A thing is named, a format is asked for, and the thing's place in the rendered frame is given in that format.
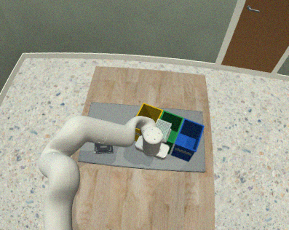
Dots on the green bin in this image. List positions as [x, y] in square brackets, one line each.
[176, 125]

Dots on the yellow recycle bin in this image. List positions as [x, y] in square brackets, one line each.
[150, 112]

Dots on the blue open-top bin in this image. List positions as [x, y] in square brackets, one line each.
[187, 139]

